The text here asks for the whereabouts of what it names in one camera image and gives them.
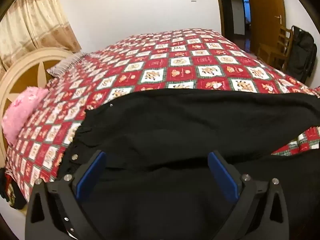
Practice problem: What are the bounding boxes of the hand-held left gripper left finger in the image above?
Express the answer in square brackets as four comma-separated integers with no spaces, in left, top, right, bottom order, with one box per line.
[25,150,107,240]

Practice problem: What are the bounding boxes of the beige patterned curtain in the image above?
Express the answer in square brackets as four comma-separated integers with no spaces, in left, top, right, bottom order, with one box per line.
[0,0,82,73]

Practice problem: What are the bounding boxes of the black bag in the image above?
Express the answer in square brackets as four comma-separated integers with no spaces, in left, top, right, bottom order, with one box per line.
[287,25,317,83]

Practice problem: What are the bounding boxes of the wooden chair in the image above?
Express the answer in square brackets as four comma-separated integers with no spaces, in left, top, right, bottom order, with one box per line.
[257,25,294,72]

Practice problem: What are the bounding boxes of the pink fluffy pillow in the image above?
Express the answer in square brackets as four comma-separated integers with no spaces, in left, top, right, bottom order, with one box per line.
[2,87,49,146]

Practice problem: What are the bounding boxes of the cream round headboard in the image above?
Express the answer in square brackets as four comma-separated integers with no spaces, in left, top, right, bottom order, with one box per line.
[0,47,75,168]

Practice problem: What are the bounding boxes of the striped pillow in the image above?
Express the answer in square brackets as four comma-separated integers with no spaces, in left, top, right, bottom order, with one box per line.
[47,52,88,77]

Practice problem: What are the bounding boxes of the black pants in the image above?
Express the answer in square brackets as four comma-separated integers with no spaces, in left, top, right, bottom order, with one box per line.
[56,89,320,240]

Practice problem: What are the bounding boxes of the wooden door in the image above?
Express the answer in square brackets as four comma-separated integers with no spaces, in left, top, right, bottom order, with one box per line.
[244,0,287,68]

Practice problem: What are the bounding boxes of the dark clothes pile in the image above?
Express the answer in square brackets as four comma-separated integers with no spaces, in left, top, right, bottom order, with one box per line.
[0,167,27,209]

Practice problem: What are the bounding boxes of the red checkered printed bedspread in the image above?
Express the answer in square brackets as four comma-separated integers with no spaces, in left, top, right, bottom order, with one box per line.
[5,28,320,203]

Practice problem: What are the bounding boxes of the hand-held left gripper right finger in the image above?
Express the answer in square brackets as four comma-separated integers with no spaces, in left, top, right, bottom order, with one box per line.
[207,151,292,240]

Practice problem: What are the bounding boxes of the dark wooden door frame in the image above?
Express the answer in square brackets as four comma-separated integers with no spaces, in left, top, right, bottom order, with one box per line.
[214,0,234,38]

